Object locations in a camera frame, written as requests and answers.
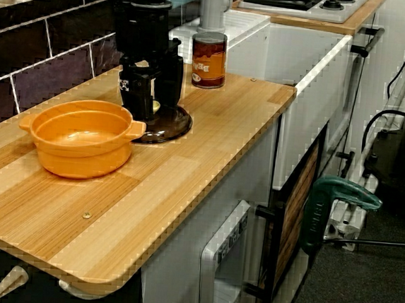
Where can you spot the thin black rod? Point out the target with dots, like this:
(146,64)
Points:
(375,242)

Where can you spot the brown beans can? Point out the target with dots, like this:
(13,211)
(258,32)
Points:
(208,60)

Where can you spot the white sink unit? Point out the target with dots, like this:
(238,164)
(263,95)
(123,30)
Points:
(303,50)

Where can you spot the orange plastic pot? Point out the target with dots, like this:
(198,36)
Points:
(81,155)

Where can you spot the brass countertop screw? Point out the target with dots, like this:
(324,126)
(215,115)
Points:
(254,79)
(86,215)

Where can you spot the aluminium frame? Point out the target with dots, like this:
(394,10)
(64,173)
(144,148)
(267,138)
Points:
(376,156)

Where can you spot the white kitchen cabinet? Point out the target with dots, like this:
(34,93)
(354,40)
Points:
(185,263)

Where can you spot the wooden cabinet door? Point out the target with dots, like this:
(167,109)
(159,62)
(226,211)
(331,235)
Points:
(296,216)

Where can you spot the brown lid with yellow knob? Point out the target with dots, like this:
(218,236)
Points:
(173,124)

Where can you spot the white stove top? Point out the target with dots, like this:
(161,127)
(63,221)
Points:
(300,2)

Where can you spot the white wooden peg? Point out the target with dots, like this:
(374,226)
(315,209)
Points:
(76,291)
(3,284)

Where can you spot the grey dispenser panel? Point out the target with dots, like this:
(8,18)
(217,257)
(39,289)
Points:
(225,253)

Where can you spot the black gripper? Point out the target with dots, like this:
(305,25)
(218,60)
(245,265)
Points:
(141,40)

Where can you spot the grey curved faucet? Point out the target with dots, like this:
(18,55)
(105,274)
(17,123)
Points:
(213,7)

